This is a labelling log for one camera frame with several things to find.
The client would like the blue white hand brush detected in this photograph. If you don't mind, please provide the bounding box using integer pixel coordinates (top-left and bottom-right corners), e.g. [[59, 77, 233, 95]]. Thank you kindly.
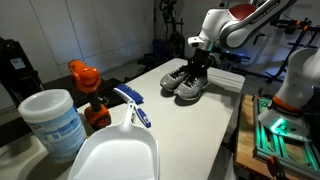
[[112, 83, 153, 129]]

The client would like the wooden board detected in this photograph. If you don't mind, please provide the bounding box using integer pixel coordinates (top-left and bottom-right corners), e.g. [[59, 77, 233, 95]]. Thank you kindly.
[[233, 93, 278, 180]]

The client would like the white wipes tub blue label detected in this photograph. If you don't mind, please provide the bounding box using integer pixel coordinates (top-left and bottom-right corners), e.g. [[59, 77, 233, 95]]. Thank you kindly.
[[17, 88, 89, 164]]

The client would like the black rack with orange clips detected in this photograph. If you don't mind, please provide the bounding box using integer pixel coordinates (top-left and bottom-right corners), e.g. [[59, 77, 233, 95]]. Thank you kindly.
[[265, 15, 320, 84]]

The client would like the aluminium frame with green light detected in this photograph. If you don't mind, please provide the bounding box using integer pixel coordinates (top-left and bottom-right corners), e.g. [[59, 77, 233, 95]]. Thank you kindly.
[[251, 95, 320, 180]]

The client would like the black case with label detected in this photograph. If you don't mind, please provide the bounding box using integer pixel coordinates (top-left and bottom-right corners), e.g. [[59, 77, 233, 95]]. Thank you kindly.
[[0, 36, 46, 108]]

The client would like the grey running sneaker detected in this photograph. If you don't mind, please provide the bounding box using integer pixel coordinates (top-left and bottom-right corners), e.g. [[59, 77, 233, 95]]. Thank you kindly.
[[173, 70, 210, 102], [159, 65, 192, 93]]

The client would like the black plyo box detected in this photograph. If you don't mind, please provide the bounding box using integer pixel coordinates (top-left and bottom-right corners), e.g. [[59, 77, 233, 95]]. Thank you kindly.
[[43, 74, 123, 110]]

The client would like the orange black clamp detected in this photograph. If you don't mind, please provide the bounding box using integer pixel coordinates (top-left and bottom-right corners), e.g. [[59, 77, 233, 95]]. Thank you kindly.
[[265, 154, 285, 180]]

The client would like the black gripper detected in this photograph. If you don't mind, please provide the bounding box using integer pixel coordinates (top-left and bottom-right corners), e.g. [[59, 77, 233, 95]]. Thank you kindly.
[[188, 48, 214, 80]]

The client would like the white dustpan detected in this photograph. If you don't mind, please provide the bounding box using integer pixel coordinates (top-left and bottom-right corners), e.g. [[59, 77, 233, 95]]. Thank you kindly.
[[66, 99, 161, 180]]

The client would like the orange cordless drill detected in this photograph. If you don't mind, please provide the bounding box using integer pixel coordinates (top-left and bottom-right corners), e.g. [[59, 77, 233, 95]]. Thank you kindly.
[[67, 59, 113, 131]]

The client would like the blue padded weight bench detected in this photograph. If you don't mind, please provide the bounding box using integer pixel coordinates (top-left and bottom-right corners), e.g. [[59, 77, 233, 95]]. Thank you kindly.
[[213, 46, 252, 65]]

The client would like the black exercise machine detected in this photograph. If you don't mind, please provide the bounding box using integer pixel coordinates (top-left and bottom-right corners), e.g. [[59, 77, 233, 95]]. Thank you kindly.
[[152, 0, 186, 60]]

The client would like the white cabinet wall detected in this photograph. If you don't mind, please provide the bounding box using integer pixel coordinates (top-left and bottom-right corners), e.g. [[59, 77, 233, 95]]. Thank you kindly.
[[0, 0, 155, 111]]

